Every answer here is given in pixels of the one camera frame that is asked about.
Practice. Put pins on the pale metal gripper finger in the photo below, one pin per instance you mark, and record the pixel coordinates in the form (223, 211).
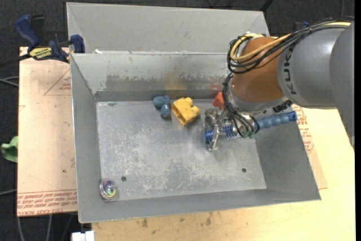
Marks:
(213, 141)
(211, 118)

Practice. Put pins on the orange-red small block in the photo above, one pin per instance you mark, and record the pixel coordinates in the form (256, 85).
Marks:
(218, 100)

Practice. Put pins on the yellow toy block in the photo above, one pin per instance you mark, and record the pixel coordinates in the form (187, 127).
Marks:
(184, 111)

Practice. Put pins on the grey metal bin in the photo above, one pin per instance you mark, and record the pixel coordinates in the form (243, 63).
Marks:
(169, 155)

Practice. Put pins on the blue toy figure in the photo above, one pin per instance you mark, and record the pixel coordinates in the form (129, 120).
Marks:
(163, 105)

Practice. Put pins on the clear glass swirl ball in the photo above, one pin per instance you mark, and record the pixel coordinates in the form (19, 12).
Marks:
(108, 189)

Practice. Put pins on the brown cardboard board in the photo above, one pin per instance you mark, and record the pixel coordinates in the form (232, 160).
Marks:
(45, 135)

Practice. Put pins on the black cylinder on white bracket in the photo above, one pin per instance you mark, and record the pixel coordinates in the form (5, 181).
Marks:
(282, 106)

